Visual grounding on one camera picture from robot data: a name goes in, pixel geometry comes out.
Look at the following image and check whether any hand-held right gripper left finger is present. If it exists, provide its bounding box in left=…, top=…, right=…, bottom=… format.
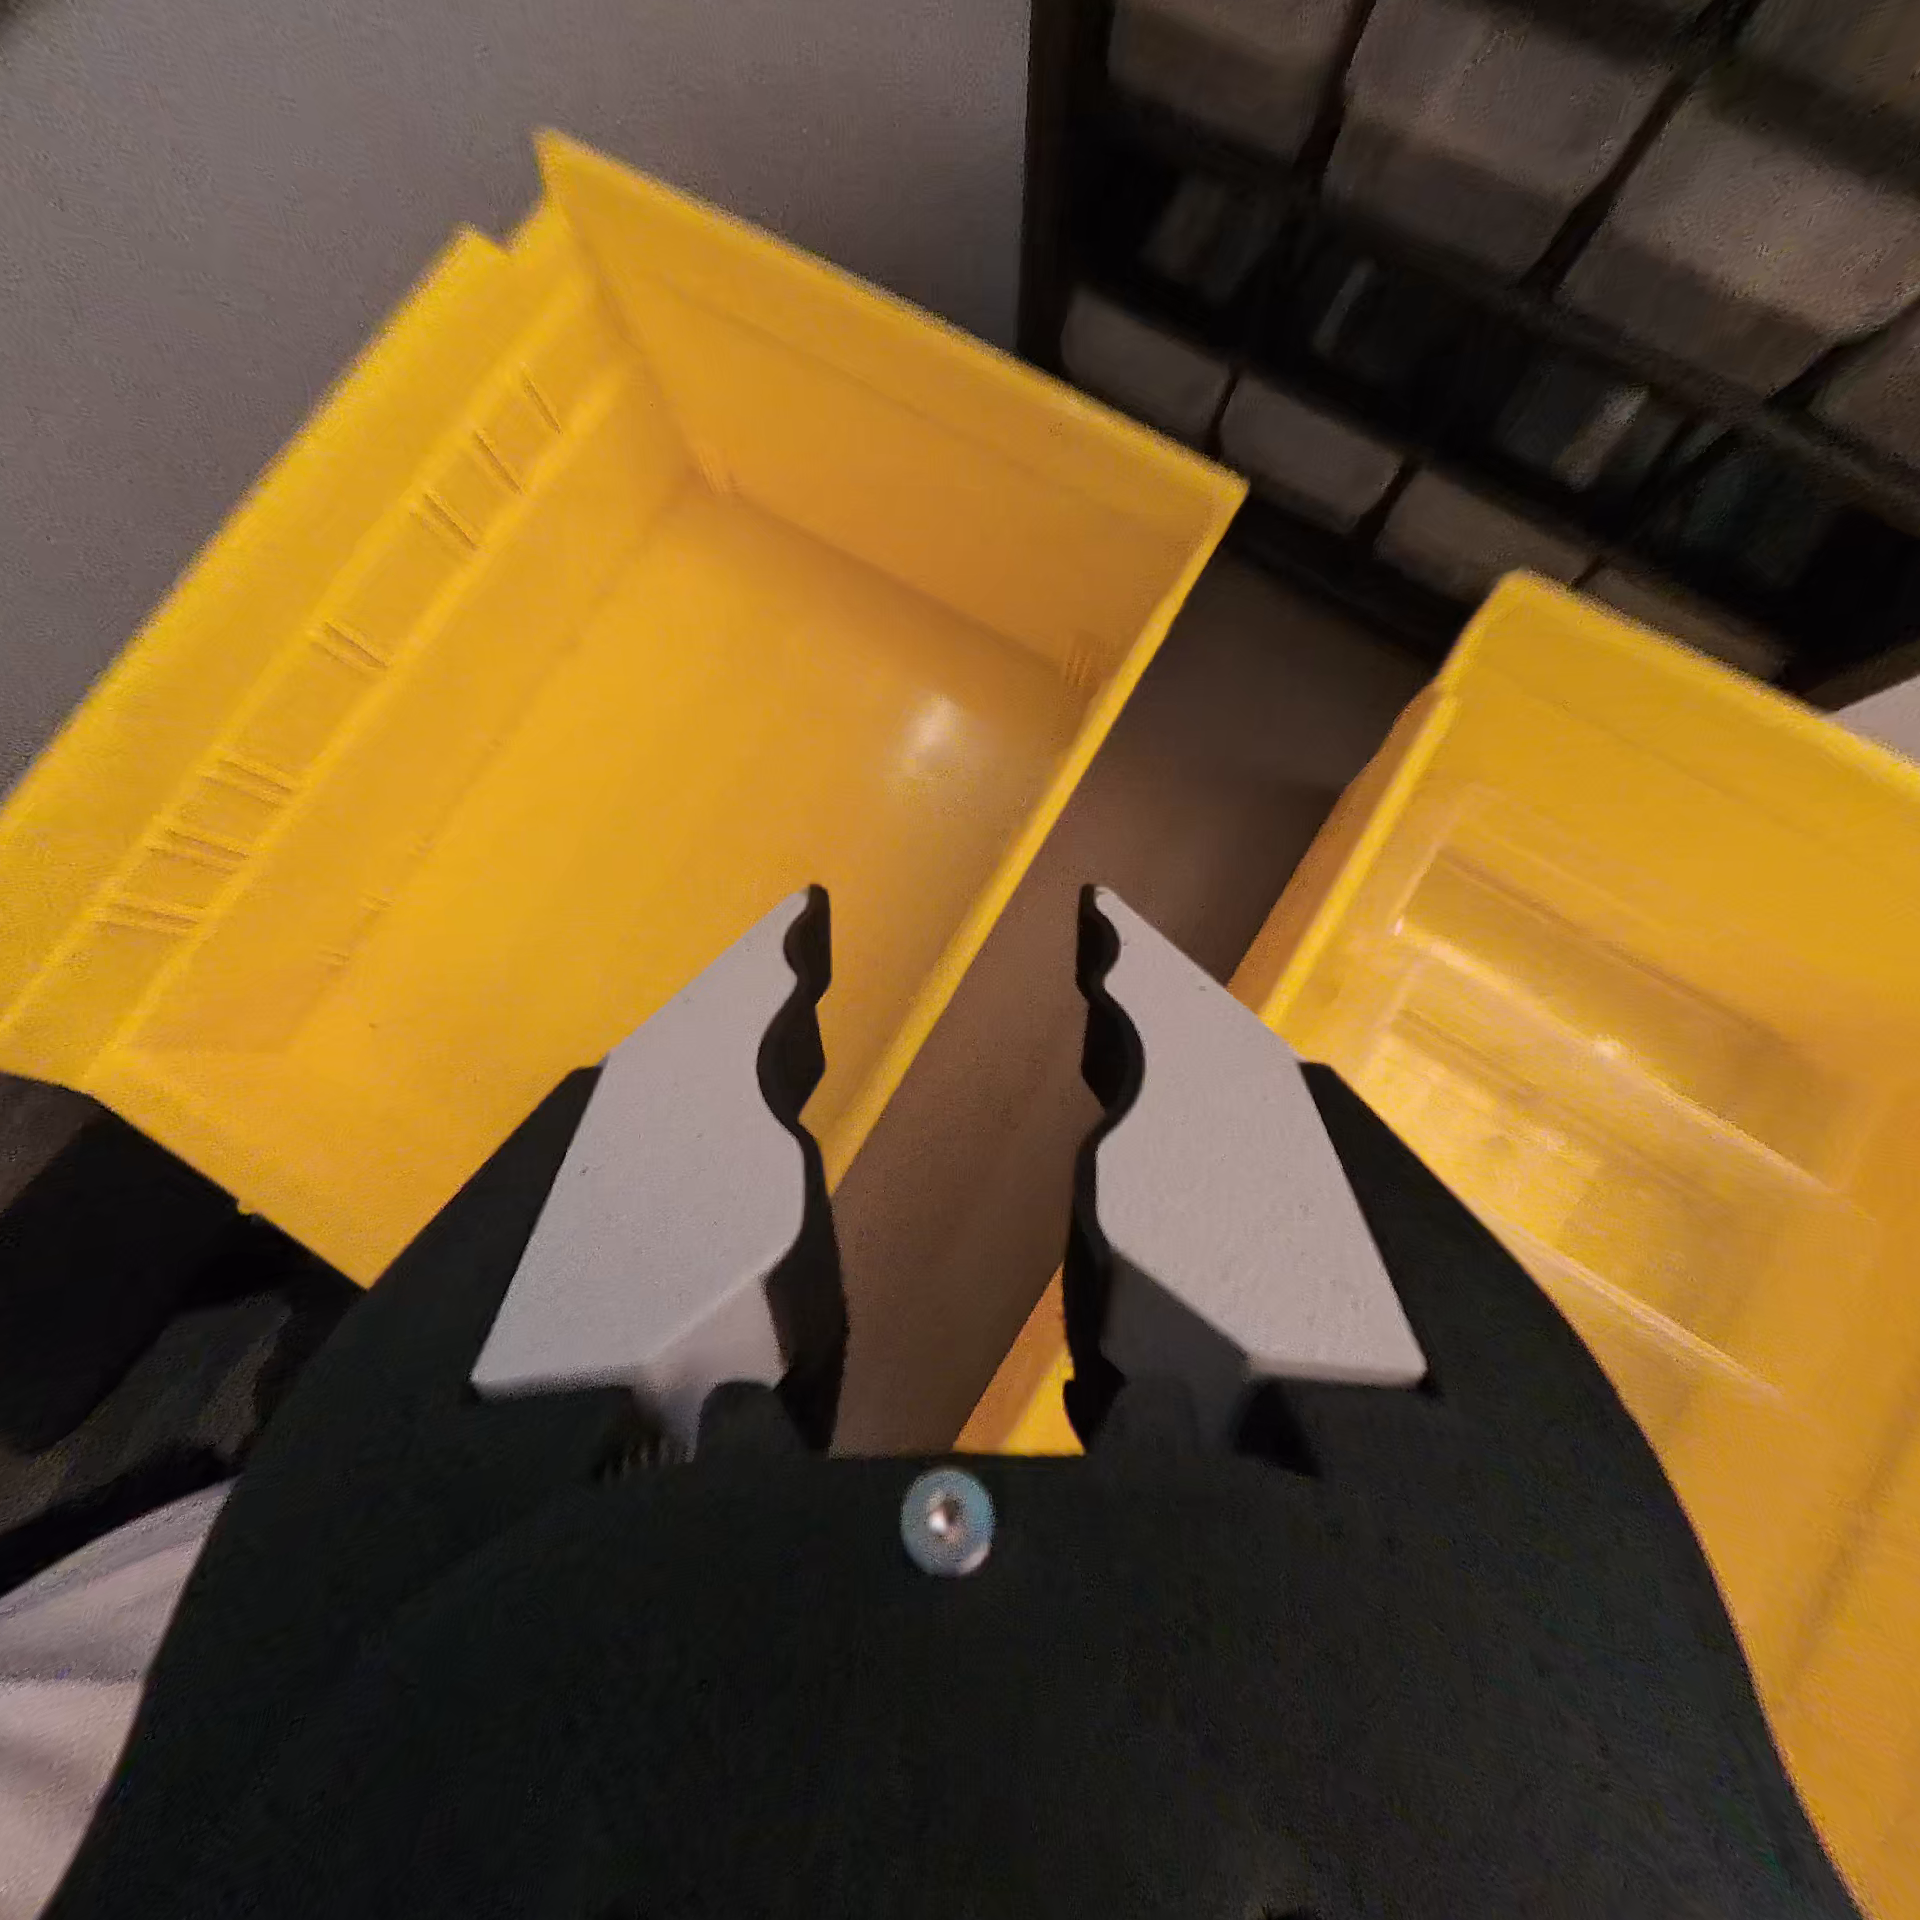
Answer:
left=468, top=885, right=852, bottom=1453

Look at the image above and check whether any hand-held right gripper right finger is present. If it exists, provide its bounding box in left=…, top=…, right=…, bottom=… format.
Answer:
left=1061, top=885, right=1429, bottom=1450

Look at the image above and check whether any clear plastic drawer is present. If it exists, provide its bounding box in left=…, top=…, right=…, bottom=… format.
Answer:
left=1320, top=1021, right=1877, bottom=1442

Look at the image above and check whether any yellow storage bin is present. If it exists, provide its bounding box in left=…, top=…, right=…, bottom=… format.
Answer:
left=0, top=126, right=1248, bottom=1291
left=951, top=570, right=1920, bottom=1920

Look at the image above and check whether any black drawer cabinet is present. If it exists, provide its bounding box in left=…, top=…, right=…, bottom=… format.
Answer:
left=1021, top=0, right=1920, bottom=706

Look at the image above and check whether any grid of cabinet drawers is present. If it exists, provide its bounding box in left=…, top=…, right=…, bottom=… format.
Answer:
left=1065, top=0, right=1920, bottom=679

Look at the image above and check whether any person's white clothing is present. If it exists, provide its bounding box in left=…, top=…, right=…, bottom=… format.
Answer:
left=0, top=1477, right=232, bottom=1920

